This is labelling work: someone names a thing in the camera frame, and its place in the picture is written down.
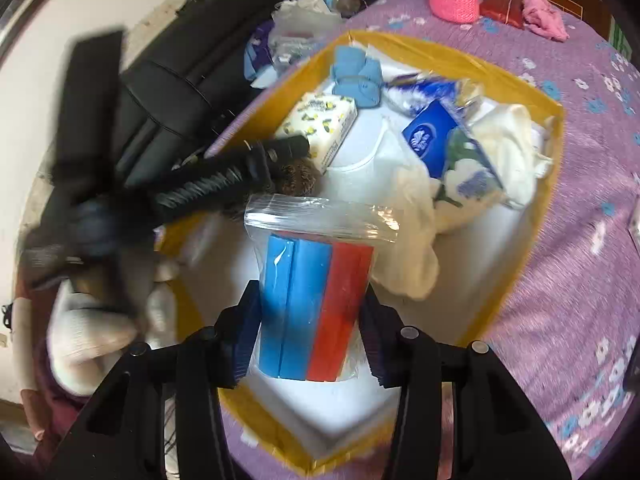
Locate red packet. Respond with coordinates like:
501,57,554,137
479,0,527,29

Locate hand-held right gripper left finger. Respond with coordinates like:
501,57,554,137
55,280,263,480

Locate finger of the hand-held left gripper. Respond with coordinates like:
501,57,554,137
150,135,312,223

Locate pink cloth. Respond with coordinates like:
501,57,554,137
521,0,571,42

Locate white towel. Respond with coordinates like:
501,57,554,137
472,104,557,209

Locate person's left hand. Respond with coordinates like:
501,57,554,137
47,280,176,396

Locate black bag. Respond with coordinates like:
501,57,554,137
119,0,307,188

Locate clear plastic bags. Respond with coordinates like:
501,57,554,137
244,0,372,83

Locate zip bag of sponges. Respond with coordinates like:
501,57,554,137
244,194,401,383

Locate blue tissue rolls plastic bag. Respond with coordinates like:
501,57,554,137
382,74,483,117

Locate blue towel bundle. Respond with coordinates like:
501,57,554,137
329,45,385,110

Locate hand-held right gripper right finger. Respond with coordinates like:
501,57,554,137
357,285,573,480

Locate yellow taped foam box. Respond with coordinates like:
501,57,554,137
155,30,566,480

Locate small blue tissue pack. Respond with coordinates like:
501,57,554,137
402,99,470,179

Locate grey speckled knit cloth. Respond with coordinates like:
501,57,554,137
227,156,324,222

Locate lemon print tissue pack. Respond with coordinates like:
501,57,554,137
274,92,360,171

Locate white floral tissue pack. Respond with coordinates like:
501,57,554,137
434,127,507,234

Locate white thin cloth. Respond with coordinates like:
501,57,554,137
345,115,442,302

